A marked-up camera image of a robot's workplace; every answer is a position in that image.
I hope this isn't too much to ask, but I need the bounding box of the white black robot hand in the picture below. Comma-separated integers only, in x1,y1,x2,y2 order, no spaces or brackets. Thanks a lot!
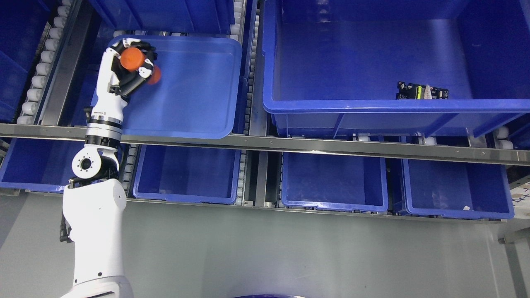
86,37,158,127

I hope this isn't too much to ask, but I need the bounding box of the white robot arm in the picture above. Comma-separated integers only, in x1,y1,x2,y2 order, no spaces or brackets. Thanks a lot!
61,116,134,298

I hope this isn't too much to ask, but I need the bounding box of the metal shelf rack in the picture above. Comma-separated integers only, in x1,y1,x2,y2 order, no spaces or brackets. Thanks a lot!
1,0,529,216

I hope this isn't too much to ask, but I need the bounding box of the shallow blue plastic tray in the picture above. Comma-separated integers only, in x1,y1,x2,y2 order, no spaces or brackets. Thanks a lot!
107,35,242,139

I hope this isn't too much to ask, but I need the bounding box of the lower blue bin centre left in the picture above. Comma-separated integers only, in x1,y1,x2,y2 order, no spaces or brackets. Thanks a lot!
132,145,241,205

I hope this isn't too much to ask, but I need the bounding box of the upper blue bin far left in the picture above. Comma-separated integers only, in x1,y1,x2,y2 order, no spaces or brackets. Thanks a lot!
0,0,51,122

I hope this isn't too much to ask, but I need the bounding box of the lower blue bin far left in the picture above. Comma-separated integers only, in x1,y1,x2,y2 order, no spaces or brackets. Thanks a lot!
0,138,128,197

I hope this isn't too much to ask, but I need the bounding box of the upper blue bin top centre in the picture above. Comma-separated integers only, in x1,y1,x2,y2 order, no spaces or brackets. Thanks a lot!
90,0,236,35

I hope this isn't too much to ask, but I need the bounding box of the large blue plastic bin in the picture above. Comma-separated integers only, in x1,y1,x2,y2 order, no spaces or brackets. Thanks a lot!
260,0,530,138

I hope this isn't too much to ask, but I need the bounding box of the lower blue bin centre right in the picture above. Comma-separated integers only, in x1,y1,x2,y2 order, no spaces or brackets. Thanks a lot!
281,153,389,212

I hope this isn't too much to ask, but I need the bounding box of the black circuit board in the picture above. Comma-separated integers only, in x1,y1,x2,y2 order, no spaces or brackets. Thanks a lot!
395,81,449,100

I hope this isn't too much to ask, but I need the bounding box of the lower blue bin far right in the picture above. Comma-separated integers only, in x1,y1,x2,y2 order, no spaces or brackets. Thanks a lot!
395,160,515,219

